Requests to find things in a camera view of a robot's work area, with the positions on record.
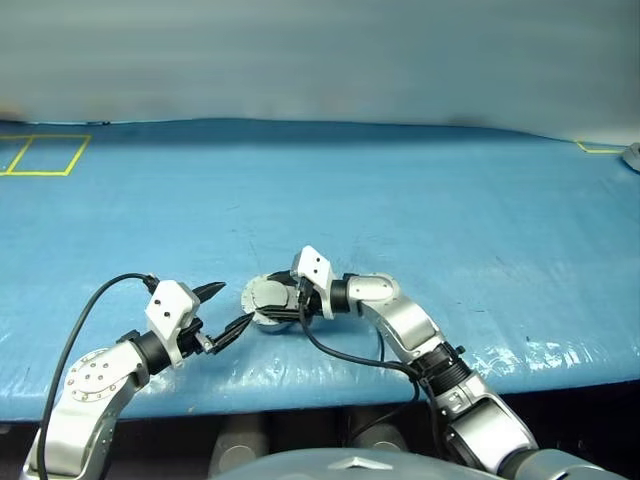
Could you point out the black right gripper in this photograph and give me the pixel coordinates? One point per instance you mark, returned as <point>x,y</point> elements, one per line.
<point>309,300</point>

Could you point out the grey rounded object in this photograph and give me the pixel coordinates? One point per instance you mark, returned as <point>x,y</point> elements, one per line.
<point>633,157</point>

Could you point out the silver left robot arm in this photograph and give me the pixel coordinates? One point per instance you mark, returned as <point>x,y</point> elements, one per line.
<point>90,385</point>

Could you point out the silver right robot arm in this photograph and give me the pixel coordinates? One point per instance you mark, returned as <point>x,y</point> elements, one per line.
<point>410,320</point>

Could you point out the round grey hinged lid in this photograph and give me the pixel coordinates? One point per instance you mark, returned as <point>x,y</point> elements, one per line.
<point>265,295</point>

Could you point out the blue plastic table cover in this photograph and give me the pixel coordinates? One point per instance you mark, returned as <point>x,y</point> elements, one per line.
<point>320,190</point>

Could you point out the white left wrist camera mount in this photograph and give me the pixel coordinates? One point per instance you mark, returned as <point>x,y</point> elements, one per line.
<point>167,305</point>

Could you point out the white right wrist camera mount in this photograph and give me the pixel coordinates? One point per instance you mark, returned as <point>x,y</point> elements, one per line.
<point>315,270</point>

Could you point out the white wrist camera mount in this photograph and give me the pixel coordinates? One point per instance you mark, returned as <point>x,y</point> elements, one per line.
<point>315,270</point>
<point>167,305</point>

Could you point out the grey robot torso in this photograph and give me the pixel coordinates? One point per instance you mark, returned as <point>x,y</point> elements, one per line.
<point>350,467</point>

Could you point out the small black clip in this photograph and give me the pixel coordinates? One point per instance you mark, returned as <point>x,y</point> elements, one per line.
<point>99,122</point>

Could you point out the dark grey rounded shape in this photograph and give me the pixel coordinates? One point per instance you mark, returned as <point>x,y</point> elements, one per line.
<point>377,430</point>
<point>240,442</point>

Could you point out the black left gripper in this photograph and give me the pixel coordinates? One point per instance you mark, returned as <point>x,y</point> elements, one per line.
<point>192,337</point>

